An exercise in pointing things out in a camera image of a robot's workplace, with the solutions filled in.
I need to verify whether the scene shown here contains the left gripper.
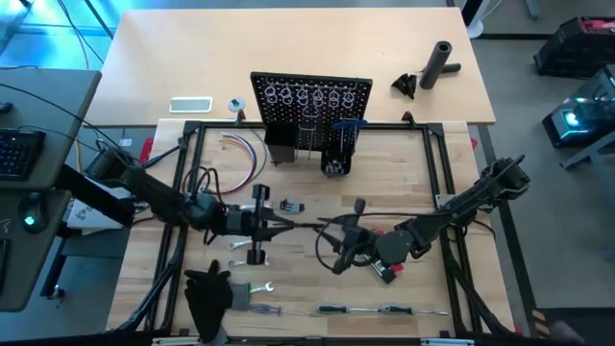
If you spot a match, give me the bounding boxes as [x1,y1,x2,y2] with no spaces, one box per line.
[223,184,299,266]

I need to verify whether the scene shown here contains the black computer mouse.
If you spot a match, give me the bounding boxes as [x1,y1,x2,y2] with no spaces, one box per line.
[17,190,50,235]

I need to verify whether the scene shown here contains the computer with coloured lights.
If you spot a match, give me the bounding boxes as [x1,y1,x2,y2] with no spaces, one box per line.
[541,66,615,149]

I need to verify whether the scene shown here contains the white smartphone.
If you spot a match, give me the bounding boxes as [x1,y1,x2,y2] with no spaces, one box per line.
[168,95,214,114]

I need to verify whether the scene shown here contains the white papers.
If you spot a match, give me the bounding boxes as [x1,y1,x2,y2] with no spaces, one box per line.
[65,176,127,231]

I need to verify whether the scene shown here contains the black keyboard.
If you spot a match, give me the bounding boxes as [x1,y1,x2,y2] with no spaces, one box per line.
[0,128,47,183]

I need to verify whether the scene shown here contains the large black tube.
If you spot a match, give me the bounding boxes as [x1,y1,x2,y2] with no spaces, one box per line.
[418,39,455,91]

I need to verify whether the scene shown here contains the metal ruler strip foreground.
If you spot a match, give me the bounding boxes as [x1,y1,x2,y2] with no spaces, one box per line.
[248,303,308,317]

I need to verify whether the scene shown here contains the black aluminium frame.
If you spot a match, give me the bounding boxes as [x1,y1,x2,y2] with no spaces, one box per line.
[114,118,518,337]

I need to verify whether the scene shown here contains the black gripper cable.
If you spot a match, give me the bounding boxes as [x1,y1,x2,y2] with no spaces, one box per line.
[314,210,436,276]

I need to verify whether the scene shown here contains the silver ring tool holder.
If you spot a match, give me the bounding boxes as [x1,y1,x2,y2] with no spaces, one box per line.
[262,82,357,110]

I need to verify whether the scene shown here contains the grey desk frame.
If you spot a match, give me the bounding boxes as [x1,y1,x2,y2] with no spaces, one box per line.
[559,136,615,263]

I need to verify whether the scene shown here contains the black equipment case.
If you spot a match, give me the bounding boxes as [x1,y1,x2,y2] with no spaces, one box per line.
[532,15,615,79]

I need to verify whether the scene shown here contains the tall black pegboard bin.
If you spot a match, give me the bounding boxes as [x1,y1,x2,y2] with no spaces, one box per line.
[262,121,300,164]

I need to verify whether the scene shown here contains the black cone pieces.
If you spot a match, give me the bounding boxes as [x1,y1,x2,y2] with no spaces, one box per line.
[390,72,419,101]

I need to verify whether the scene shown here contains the coloured wire bundle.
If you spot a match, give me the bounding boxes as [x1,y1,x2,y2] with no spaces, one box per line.
[220,132,261,184]

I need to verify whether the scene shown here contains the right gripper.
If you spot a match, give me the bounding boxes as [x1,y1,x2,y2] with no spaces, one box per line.
[316,197,398,285]

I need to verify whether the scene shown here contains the black perforated pegboard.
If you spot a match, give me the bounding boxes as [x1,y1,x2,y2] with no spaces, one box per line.
[249,70,375,164]

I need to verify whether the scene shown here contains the blue T-handle hex key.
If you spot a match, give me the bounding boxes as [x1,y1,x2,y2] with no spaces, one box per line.
[330,118,369,154]

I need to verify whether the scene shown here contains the red cable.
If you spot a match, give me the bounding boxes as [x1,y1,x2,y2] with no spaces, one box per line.
[204,136,259,196]

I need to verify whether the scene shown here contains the small black pegboard bin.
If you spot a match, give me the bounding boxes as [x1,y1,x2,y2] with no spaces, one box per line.
[320,147,353,178]

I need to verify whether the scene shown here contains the white stand base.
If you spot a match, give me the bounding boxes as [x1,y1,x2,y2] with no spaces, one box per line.
[459,0,492,40]

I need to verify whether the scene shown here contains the black long tool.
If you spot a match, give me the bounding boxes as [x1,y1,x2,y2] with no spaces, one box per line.
[287,218,332,231]

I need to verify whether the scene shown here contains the green cable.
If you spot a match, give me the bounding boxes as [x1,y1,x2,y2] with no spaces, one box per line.
[249,128,269,186]

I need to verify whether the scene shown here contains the grey desk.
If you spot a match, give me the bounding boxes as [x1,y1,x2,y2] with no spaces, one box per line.
[0,66,103,313]

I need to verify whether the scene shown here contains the light wooden desk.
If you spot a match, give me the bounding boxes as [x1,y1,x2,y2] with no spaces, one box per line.
[85,6,497,127]

